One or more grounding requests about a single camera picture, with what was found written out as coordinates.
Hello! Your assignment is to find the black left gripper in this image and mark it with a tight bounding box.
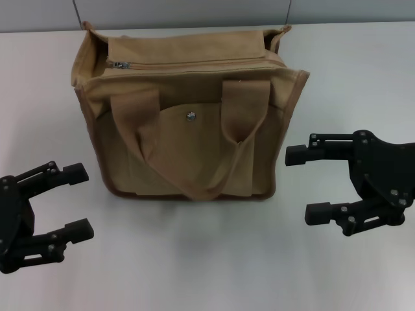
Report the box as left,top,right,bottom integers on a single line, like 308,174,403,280
0,160,95,267

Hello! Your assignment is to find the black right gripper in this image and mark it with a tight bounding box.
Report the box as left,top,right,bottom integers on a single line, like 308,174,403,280
284,128,415,238

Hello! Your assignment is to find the khaki canvas food bag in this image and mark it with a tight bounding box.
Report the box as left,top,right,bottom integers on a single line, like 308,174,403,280
71,21,313,202

